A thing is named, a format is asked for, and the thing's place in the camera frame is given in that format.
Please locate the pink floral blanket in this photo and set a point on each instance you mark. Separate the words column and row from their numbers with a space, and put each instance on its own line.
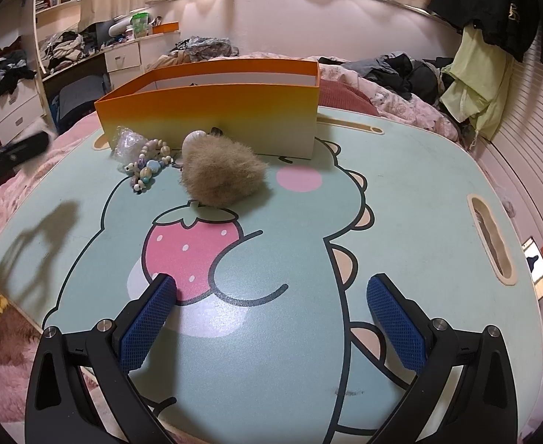
column 405, row 108

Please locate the pile of dark clothes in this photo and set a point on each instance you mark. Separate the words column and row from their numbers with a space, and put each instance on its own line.
column 405, row 71

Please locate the white cylindrical device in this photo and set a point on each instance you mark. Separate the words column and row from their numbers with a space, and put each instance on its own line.
column 120, row 28

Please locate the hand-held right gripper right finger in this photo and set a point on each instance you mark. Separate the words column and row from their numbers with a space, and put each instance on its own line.
column 398, row 328

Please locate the white desk with drawers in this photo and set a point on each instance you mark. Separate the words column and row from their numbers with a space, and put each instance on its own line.
column 122, row 60

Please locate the tan fur pompom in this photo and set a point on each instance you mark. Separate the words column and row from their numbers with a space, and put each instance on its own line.
column 225, row 175

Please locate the silvery sheer scrunchie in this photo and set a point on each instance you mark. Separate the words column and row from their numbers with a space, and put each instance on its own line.
column 128, row 145

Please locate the orange gradient cardboard box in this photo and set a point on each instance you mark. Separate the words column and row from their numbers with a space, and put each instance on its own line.
column 230, row 111

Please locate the green lidded container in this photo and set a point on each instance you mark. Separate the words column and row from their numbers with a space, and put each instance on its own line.
column 140, row 25

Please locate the light green hanging garment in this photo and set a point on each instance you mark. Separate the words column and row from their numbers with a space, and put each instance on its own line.
column 475, row 83

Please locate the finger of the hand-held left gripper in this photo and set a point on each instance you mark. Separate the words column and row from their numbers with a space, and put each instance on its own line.
column 8, row 157

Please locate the patterned grey cloth heap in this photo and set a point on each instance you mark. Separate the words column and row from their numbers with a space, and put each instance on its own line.
column 206, row 46

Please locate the dark grey bag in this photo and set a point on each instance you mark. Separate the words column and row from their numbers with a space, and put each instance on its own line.
column 79, row 95

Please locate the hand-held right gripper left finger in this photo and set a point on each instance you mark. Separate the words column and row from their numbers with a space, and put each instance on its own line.
column 144, row 328

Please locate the white drawer cabinet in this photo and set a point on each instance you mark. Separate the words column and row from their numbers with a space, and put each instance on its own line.
column 17, row 111

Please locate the smartphone with lit screen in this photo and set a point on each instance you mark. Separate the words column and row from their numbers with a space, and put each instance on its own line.
column 537, row 263

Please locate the black hanging jacket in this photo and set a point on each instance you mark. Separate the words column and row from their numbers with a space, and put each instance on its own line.
column 493, row 4

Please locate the clothes heap on desk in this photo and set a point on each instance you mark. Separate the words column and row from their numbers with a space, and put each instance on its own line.
column 65, row 48

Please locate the dark pink ribbed pillow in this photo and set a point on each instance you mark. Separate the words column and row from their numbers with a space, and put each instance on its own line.
column 341, row 95

